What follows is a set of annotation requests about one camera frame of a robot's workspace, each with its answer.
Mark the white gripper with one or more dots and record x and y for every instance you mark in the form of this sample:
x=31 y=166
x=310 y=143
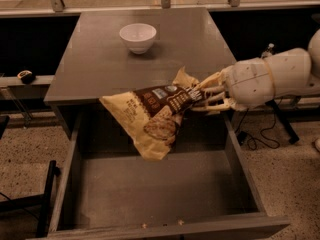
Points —
x=248 y=83

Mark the brown and yellow chip bag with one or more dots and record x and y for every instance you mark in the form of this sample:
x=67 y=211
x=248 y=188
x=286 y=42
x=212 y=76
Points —
x=152 y=116

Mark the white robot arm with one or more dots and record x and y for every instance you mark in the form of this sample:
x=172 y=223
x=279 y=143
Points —
x=295 y=72

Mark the grey cabinet counter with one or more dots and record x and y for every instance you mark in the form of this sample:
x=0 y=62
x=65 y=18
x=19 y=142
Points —
x=96 y=62

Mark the open grey top drawer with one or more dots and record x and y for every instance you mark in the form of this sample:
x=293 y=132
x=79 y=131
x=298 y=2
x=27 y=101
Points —
x=202 y=190

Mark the clear plastic water bottle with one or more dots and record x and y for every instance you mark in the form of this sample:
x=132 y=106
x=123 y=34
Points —
x=268 y=51

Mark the white ceramic bowl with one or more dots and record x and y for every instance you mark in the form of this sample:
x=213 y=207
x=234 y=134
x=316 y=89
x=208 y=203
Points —
x=138 y=37

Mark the small black round device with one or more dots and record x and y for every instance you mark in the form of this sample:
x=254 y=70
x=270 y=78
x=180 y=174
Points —
x=26 y=76

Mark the black chair frame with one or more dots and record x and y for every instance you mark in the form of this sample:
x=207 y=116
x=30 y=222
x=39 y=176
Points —
x=26 y=151

